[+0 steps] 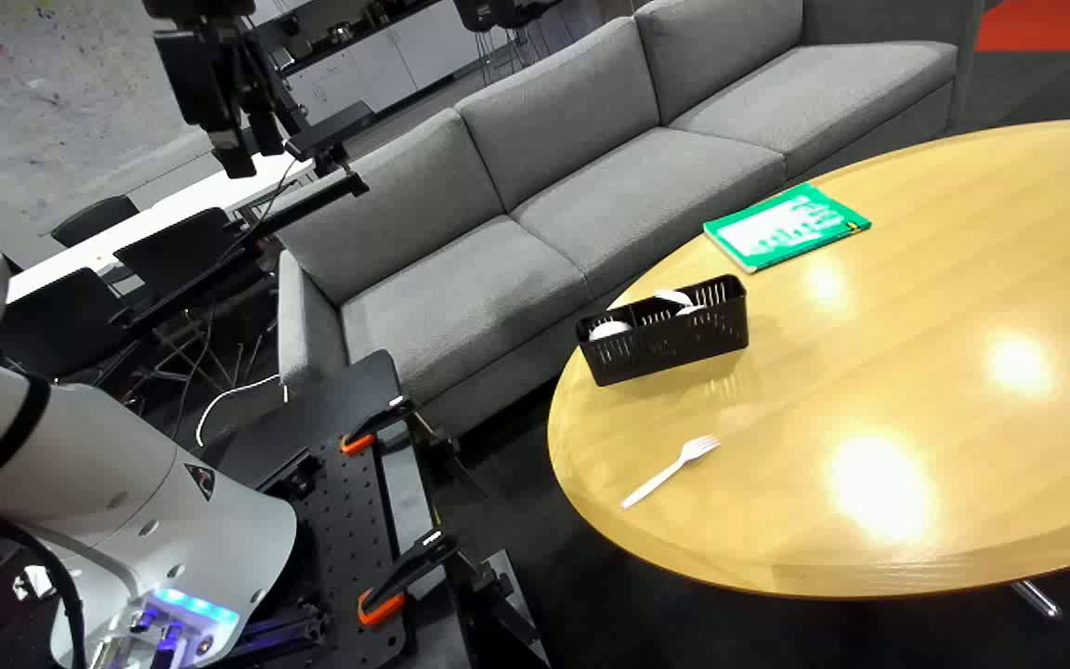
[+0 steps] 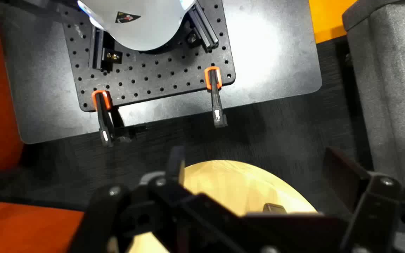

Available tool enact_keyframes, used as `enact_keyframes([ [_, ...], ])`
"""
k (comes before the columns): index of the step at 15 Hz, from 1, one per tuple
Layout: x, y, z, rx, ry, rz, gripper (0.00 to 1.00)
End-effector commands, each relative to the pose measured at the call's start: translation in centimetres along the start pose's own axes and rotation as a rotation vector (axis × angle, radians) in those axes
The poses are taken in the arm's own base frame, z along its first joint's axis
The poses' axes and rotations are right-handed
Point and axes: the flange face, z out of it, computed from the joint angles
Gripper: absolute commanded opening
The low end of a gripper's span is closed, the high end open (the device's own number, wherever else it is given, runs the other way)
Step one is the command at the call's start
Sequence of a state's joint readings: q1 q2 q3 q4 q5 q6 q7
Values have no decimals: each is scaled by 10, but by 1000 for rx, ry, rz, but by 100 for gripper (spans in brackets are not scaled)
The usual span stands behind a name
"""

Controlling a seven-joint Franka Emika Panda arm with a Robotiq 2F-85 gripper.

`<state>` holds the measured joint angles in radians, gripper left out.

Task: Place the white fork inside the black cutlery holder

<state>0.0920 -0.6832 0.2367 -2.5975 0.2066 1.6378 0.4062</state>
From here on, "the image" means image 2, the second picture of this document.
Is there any gray upholstered seat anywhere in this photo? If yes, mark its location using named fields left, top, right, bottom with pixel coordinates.
left=342, top=0, right=405, bottom=190

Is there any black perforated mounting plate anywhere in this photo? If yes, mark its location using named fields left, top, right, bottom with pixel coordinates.
left=59, top=0, right=238, bottom=114

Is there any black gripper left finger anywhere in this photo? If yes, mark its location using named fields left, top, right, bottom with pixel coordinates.
left=68, top=145, right=200, bottom=253

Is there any black base mounting bracket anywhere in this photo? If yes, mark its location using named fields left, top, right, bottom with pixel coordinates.
left=186, top=3, right=221, bottom=53
left=89, top=27, right=125, bottom=73

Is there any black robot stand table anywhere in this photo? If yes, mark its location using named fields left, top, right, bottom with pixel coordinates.
left=0, top=0, right=324, bottom=145

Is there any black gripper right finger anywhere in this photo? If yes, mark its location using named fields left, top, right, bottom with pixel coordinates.
left=324, top=146, right=405, bottom=253

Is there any black orange bar clamp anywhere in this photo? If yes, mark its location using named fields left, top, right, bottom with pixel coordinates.
left=204, top=66, right=229, bottom=129
left=92, top=88, right=130, bottom=148

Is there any oval wooden table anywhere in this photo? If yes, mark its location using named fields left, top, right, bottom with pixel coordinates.
left=127, top=159, right=319, bottom=253

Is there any yellow orange upholstered seat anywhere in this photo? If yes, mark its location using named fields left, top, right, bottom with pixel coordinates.
left=308, top=0, right=360, bottom=45

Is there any wide orange armchair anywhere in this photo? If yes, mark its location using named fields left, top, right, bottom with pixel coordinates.
left=0, top=198, right=86, bottom=253

